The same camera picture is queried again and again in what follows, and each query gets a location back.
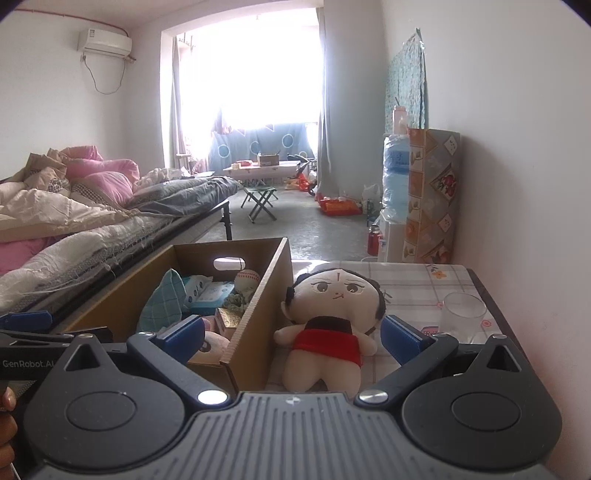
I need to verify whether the white air conditioner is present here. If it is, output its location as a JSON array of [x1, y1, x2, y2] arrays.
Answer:
[[78, 28, 132, 58]]

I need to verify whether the blue water dispenser bottle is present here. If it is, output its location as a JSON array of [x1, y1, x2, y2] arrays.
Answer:
[[382, 134, 410, 224]]

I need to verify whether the brown cardboard box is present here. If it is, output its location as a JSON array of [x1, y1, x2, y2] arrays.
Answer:
[[55, 236, 297, 396]]

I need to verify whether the low white table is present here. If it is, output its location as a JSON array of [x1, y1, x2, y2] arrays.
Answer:
[[222, 160, 300, 181]]

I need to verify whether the white water dispenser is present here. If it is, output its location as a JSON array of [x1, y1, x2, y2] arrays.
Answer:
[[377, 215, 406, 263]]

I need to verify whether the pink quilt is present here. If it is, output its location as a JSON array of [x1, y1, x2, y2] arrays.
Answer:
[[58, 146, 140, 208]]

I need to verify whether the beige small box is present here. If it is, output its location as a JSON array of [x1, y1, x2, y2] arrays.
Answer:
[[214, 308, 242, 340]]

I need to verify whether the blue white wet wipes pack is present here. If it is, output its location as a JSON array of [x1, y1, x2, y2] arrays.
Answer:
[[182, 275, 213, 307]]

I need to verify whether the teal wall hanging cloth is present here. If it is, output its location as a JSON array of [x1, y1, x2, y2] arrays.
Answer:
[[385, 28, 429, 134]]

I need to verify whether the folding stool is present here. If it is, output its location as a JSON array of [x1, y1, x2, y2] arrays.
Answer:
[[242, 186, 277, 224]]

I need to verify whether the green white cloth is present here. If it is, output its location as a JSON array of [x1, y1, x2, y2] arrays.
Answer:
[[222, 290, 254, 317]]

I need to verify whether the bed with grey mattress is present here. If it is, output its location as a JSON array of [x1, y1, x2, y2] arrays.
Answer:
[[1, 176, 242, 325]]

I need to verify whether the red thermos bottle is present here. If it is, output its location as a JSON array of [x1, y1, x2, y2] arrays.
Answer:
[[367, 225, 381, 257]]

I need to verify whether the grey blue box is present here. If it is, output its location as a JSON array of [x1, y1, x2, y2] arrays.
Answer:
[[186, 282, 235, 316]]

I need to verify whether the person's left hand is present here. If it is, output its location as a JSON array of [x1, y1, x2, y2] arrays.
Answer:
[[0, 387, 18, 480]]

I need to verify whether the grey curtain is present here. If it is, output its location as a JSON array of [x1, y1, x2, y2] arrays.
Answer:
[[318, 1, 387, 199]]

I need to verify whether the teal knitted cloth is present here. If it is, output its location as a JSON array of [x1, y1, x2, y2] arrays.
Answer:
[[136, 269, 185, 333]]

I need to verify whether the white red baseball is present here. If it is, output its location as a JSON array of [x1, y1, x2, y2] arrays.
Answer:
[[235, 269, 260, 294]]

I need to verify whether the black-haired doll red skirt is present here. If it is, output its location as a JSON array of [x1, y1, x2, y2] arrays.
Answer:
[[273, 268, 386, 398]]

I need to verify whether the blue circle-pattern window cloth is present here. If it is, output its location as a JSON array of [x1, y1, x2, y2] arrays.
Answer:
[[208, 124, 315, 171]]

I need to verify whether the small cardboard box on table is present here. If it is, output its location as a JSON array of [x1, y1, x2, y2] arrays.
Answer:
[[257, 153, 280, 167]]

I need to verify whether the pink bottle on dispenser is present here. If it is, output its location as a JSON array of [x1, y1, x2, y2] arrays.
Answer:
[[393, 105, 408, 136]]

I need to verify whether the pink white plush toy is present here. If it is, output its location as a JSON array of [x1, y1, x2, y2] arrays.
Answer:
[[189, 317, 229, 365]]

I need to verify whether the clear drinking glass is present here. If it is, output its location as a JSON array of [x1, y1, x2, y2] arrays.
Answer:
[[440, 292, 487, 344]]

